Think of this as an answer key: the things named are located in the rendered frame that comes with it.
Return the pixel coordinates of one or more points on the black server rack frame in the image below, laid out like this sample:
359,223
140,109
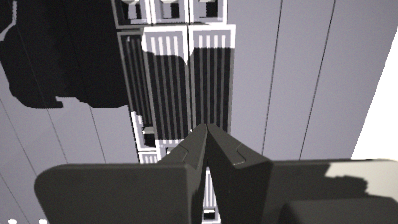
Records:
305,76

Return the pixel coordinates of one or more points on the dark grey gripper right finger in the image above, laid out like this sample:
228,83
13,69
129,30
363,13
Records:
249,190

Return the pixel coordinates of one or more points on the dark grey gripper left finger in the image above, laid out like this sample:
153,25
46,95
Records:
129,193

